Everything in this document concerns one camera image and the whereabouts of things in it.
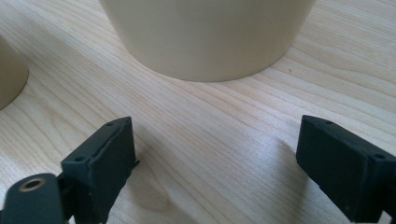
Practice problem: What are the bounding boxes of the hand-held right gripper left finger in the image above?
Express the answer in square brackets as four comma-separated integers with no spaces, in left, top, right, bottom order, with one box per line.
[57,116,140,224]

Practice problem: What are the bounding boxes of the beige round container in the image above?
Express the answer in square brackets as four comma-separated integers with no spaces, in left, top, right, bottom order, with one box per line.
[0,35,30,111]

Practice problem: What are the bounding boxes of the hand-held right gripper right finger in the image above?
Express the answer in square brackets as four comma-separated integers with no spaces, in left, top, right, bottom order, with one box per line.
[295,114,396,224]

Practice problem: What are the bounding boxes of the beige container with perforated insert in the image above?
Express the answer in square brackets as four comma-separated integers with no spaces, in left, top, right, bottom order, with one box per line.
[98,0,317,83]

